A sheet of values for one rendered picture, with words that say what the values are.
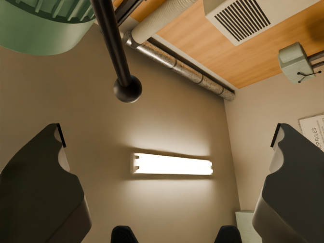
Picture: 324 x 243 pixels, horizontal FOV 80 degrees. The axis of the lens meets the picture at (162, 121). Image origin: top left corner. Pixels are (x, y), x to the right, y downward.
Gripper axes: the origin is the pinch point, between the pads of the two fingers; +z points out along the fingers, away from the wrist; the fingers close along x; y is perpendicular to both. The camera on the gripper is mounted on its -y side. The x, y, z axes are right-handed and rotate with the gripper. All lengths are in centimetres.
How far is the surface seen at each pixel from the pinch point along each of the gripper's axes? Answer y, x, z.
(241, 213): 230, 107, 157
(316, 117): 109, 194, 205
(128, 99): 2.8, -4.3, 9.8
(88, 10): -6.2, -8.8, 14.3
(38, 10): -6.2, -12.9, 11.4
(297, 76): 55, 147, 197
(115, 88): 1.7, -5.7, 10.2
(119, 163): 108, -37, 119
